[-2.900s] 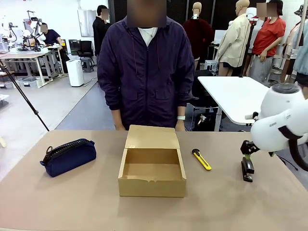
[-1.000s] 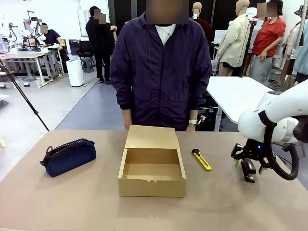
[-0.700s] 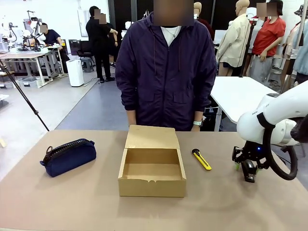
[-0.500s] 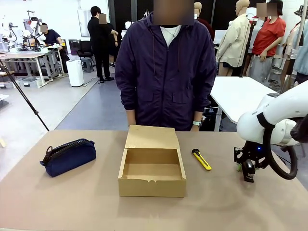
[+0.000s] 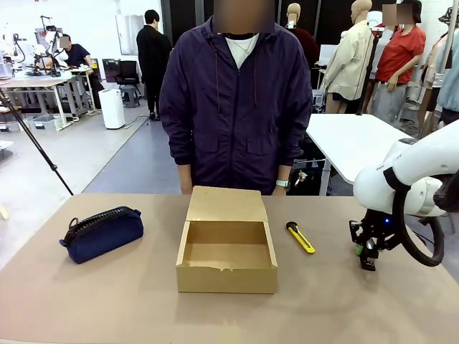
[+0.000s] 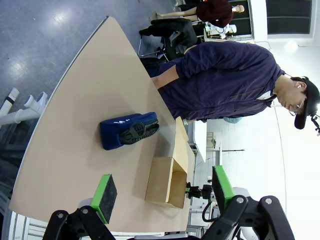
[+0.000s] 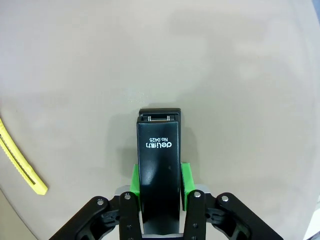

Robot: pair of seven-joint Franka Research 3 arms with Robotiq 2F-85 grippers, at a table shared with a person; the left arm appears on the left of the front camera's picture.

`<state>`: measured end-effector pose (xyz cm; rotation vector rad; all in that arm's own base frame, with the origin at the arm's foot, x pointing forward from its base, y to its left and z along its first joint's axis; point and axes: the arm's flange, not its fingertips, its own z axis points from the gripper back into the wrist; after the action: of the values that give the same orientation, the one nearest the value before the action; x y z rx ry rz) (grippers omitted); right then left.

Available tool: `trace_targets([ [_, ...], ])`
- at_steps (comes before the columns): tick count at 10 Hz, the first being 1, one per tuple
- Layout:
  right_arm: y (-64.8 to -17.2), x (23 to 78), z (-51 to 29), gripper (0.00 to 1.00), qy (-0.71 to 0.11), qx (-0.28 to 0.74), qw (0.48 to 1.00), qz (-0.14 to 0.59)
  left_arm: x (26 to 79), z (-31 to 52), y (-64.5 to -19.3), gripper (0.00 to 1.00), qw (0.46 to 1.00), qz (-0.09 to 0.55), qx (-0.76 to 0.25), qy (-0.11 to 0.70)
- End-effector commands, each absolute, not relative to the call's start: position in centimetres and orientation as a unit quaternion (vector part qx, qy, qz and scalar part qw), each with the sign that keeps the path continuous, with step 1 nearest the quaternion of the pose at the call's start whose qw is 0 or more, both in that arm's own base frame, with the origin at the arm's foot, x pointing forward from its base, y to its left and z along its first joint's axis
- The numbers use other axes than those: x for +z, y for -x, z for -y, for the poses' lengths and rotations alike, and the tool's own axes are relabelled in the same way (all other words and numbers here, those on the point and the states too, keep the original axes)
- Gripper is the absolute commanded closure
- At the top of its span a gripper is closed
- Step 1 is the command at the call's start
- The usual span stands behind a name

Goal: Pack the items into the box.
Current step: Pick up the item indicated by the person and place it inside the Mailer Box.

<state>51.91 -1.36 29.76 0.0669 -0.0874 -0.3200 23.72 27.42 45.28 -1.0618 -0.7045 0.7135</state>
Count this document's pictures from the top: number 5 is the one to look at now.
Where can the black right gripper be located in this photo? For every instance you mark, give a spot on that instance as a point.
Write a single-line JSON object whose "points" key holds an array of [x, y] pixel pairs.
{"points": [[380, 227]]}

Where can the brown cardboard box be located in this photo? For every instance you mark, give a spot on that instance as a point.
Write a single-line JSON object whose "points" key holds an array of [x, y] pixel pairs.
{"points": [[226, 279]]}

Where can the navy zip pencil case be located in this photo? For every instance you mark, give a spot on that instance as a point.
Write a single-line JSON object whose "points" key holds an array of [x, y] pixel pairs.
{"points": [[104, 240]]}

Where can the person's left forearm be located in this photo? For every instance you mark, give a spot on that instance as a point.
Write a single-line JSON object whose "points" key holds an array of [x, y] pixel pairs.
{"points": [[284, 172]]}

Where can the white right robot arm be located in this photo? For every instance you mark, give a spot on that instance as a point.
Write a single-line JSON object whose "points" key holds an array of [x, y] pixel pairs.
{"points": [[423, 157]]}

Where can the person's right forearm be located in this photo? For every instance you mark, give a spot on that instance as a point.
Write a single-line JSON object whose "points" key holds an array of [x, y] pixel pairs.
{"points": [[185, 179]]}

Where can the person's left hand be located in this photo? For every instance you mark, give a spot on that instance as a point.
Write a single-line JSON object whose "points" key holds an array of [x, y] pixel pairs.
{"points": [[280, 192]]}

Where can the yellow black utility knife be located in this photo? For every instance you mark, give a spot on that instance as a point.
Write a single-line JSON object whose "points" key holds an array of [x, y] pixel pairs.
{"points": [[301, 239]]}

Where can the silver wristwatch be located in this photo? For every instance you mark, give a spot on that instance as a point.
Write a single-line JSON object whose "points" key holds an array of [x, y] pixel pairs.
{"points": [[282, 183]]}

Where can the white table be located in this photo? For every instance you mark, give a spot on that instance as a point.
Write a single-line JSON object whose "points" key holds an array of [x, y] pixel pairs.
{"points": [[351, 143]]}

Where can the person in purple jacket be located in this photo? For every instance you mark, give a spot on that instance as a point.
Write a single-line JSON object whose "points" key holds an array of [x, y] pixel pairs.
{"points": [[233, 118]]}

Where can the mannequin with beige jacket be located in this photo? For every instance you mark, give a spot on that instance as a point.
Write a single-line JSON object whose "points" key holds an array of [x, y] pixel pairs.
{"points": [[349, 61]]}

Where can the figure in red t-shirt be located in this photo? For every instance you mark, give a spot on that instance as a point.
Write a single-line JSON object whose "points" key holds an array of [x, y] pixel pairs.
{"points": [[399, 53]]}

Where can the mannequin with dark red top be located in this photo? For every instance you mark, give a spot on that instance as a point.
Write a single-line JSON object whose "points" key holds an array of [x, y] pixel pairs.
{"points": [[306, 43]]}

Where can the grey stool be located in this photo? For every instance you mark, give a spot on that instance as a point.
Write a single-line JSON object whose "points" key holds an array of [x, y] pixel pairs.
{"points": [[130, 96]]}

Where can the standing person in black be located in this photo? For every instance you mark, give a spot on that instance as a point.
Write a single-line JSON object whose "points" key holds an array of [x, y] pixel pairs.
{"points": [[152, 61]]}

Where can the white air purifier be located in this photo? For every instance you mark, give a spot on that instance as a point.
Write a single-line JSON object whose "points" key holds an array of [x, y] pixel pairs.
{"points": [[112, 109]]}

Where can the black office chair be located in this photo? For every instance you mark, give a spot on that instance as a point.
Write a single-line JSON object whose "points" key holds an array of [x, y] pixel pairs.
{"points": [[127, 73]]}

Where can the black tripod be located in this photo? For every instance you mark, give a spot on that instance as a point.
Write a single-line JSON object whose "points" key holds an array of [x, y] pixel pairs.
{"points": [[36, 147]]}

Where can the clear storage bin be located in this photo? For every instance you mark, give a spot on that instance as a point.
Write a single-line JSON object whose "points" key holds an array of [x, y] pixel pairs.
{"points": [[43, 123]]}

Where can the seated person in dark shirt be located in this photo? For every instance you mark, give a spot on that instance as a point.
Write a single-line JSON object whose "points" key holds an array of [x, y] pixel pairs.
{"points": [[77, 55]]}

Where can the grey work table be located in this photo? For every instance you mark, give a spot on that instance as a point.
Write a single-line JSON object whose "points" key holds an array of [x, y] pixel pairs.
{"points": [[32, 83]]}

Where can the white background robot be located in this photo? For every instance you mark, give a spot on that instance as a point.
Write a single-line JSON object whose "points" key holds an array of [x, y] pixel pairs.
{"points": [[52, 39], [9, 43]]}

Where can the grey wall panel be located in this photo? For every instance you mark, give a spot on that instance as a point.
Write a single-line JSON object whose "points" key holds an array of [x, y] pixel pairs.
{"points": [[129, 34]]}

